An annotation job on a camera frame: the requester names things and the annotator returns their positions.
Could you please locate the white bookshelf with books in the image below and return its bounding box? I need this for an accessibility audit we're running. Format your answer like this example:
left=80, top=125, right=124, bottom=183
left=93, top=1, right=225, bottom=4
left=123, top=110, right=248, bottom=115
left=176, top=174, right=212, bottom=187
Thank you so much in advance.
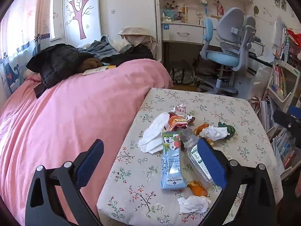
left=257, top=25, right=301, bottom=179

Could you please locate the orange peel front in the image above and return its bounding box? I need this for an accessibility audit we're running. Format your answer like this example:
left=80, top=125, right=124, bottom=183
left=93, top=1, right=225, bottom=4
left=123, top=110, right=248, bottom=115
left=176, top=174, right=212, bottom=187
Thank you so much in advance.
left=187, top=181, right=208, bottom=197

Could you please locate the clear plastic bottle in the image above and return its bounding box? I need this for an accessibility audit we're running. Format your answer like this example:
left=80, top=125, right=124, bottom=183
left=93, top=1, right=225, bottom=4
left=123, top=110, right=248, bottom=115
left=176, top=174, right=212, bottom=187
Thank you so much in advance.
left=180, top=127, right=213, bottom=188

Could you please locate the yellow booklet on bed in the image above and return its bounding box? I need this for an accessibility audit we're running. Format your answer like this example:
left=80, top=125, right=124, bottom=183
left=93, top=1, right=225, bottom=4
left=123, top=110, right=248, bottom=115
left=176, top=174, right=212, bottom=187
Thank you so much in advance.
left=82, top=65, right=116, bottom=76

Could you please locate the white tissue front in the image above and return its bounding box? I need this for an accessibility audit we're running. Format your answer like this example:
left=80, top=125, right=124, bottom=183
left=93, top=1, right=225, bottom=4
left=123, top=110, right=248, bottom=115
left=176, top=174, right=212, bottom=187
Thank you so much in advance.
left=178, top=195, right=211, bottom=214

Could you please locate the white desk with drawers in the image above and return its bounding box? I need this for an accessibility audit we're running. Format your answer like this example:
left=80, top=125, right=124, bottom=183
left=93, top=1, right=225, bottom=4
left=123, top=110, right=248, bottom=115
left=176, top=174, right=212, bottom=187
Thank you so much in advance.
left=152, top=0, right=266, bottom=64

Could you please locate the blue grey desk chair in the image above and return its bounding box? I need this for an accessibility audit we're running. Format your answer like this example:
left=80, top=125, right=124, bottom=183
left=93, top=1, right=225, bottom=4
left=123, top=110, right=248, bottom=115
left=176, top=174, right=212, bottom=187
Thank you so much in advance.
left=199, top=7, right=257, bottom=95

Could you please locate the orange peel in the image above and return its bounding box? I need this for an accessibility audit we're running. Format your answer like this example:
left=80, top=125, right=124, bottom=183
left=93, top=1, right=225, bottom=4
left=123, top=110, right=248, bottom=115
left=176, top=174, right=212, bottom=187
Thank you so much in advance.
left=187, top=181, right=208, bottom=197
left=193, top=123, right=209, bottom=136

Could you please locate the pink duvet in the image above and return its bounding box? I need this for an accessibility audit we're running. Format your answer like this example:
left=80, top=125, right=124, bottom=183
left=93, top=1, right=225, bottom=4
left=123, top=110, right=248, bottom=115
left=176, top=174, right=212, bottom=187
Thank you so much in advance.
left=1, top=59, right=172, bottom=225

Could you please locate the red snack wrapper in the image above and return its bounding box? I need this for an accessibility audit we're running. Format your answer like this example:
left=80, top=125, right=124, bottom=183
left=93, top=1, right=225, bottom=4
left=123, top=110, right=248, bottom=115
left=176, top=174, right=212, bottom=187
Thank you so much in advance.
left=165, top=104, right=195, bottom=131

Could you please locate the black puffer jacket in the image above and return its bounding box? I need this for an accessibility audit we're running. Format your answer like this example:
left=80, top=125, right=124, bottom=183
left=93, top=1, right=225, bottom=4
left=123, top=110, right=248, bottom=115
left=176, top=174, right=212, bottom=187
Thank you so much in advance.
left=27, top=43, right=94, bottom=88

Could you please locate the green crumpled wrapper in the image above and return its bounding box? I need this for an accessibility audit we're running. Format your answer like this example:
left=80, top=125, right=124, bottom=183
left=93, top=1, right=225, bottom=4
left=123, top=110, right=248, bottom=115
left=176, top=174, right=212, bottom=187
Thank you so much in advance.
left=218, top=121, right=236, bottom=140

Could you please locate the whale pattern curtain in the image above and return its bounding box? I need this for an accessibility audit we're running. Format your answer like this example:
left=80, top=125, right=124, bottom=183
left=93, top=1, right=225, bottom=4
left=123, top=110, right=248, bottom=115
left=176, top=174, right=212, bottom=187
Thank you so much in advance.
left=1, top=0, right=50, bottom=96

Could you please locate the pile of clothes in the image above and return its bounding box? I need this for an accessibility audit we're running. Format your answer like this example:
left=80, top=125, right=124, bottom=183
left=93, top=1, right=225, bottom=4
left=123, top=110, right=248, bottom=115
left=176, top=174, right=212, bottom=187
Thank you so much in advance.
left=78, top=27, right=158, bottom=66

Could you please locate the blue milk carton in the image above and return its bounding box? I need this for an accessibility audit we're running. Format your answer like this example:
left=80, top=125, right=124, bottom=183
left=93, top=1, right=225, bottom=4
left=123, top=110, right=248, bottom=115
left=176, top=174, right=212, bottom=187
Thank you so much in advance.
left=161, top=131, right=187, bottom=190

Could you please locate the floral cushion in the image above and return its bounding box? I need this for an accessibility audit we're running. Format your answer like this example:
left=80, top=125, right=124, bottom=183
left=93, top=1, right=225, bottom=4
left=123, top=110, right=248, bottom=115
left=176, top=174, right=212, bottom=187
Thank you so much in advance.
left=96, top=87, right=284, bottom=226

